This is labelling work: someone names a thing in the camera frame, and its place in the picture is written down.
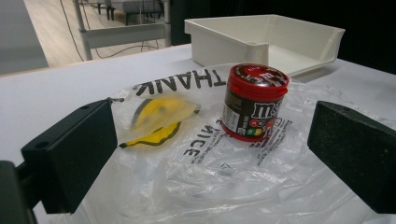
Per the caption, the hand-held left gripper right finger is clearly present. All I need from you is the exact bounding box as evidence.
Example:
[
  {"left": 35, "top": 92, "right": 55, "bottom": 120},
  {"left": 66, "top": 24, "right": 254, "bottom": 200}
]
[{"left": 307, "top": 100, "right": 396, "bottom": 215}]

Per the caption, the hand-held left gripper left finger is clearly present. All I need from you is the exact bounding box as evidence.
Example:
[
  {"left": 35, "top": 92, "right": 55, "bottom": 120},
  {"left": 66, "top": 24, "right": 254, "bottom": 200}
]
[{"left": 21, "top": 98, "right": 119, "bottom": 215}]

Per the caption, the red can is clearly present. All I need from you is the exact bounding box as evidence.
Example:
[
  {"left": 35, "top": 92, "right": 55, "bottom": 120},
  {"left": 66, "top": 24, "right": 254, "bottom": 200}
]
[{"left": 221, "top": 63, "right": 290, "bottom": 143}]

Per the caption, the clear printed plastic bag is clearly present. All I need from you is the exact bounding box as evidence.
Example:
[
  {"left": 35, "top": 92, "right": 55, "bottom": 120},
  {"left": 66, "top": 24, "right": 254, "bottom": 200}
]
[{"left": 62, "top": 63, "right": 396, "bottom": 224}]

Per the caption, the white plastic bin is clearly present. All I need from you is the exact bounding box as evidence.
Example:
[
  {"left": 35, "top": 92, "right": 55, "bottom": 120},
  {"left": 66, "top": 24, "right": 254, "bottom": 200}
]
[{"left": 184, "top": 13, "right": 346, "bottom": 78}]

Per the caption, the grey cabinet panel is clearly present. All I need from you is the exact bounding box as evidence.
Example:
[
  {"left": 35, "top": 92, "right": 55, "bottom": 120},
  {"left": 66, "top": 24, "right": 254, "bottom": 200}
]
[{"left": 0, "top": 0, "right": 50, "bottom": 76}]

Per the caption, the black floor cable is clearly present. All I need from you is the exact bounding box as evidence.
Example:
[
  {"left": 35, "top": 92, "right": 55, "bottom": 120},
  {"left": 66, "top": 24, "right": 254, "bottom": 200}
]
[{"left": 94, "top": 44, "right": 166, "bottom": 60}]

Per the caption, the black hanging cable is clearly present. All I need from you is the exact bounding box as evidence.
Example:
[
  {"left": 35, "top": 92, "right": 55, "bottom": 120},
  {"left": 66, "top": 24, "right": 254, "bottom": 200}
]
[{"left": 59, "top": 0, "right": 86, "bottom": 63}]

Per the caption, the grey metal desk frame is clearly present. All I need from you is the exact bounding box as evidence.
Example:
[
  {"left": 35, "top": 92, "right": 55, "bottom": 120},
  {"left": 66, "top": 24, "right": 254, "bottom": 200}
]
[{"left": 73, "top": 0, "right": 172, "bottom": 62}]

